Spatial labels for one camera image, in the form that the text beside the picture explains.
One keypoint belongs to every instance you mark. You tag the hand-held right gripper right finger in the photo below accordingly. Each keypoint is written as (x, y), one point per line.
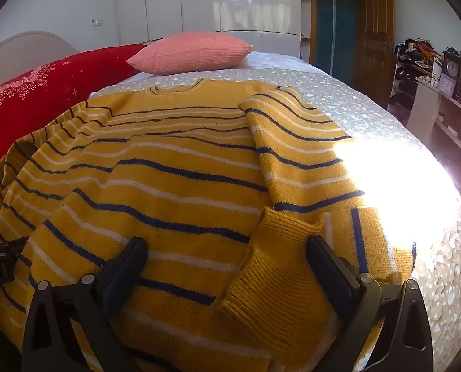
(328, 276)

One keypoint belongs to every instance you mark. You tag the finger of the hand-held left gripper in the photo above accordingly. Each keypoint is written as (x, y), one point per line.
(9, 247)

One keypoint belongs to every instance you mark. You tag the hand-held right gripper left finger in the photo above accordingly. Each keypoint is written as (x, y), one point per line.
(125, 276)

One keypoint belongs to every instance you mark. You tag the yellow striped sweater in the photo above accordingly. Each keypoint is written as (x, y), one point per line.
(176, 201)

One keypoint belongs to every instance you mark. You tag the long red pillow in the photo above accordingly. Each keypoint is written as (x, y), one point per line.
(40, 97)

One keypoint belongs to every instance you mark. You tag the beige dotted bedspread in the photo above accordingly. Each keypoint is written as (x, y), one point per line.
(350, 100)

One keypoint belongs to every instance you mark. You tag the white shelf unit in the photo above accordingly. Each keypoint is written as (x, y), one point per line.
(420, 104)

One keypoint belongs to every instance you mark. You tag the white headboard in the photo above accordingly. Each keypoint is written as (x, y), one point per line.
(25, 48)

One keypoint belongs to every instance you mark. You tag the small white alarm clock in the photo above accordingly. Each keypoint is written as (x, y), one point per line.
(447, 85)

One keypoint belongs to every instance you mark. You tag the pink pillow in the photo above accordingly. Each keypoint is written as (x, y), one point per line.
(191, 52)

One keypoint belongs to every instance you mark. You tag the wooden door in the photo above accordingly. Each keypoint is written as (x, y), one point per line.
(375, 38)

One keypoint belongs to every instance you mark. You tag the black mantel clock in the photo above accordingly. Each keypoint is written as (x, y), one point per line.
(452, 68)

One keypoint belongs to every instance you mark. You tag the pile of clutter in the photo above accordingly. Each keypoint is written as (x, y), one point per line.
(418, 50)

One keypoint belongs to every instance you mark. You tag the teal glass door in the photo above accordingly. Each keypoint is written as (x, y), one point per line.
(335, 27)

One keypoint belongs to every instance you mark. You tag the white glossy wardrobe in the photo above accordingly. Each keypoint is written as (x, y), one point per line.
(199, 4)

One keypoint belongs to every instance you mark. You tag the wall socket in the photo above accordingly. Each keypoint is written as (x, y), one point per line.
(96, 23)

